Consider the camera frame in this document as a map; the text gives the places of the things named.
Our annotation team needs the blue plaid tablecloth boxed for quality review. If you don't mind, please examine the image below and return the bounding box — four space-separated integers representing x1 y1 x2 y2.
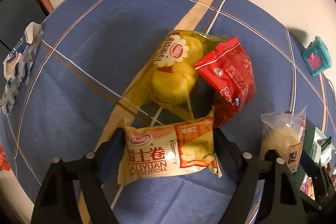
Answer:
1 0 335 223

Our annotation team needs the round bun clear wrapper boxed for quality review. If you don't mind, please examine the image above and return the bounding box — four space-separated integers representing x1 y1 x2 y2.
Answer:
260 108 306 173

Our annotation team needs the teal-rimmed white tray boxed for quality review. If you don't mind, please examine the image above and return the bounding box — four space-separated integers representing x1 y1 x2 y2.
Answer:
294 127 327 187

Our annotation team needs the blue white crumpled wrapper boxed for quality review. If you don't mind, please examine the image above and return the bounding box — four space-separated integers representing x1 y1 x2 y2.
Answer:
1 22 44 115

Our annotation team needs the teal toy house box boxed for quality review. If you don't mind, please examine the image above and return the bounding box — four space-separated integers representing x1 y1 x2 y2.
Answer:
301 36 332 76

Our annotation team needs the red snack packet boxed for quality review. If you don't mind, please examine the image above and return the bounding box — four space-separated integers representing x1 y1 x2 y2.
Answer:
194 36 256 128

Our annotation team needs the pink swiss roll packet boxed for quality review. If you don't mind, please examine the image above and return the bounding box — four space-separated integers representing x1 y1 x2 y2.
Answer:
300 177 315 200

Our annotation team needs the yellow cake snack bag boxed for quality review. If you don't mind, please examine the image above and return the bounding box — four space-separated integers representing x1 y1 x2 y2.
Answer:
125 30 228 121

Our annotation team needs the green snack packet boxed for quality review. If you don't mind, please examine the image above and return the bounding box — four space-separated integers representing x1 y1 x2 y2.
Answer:
317 136 335 166

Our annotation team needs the orange swiss roll packet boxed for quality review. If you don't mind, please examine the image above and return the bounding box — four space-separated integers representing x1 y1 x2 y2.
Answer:
118 110 222 186

